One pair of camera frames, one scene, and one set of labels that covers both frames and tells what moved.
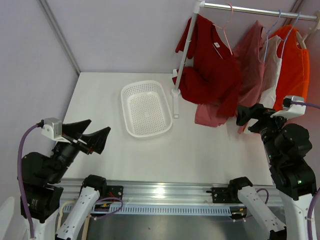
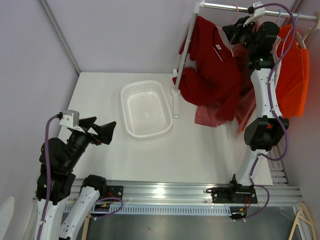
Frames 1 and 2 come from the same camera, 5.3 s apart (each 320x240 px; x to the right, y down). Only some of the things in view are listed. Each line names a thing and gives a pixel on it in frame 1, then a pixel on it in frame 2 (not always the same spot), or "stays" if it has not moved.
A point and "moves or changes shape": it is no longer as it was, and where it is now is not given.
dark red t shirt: [212, 74] stays
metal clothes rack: [201, 4] stays
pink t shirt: [247, 48] stays
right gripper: [255, 111] to [233, 31]
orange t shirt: [295, 64] stays
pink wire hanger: [224, 28] moves or changes shape
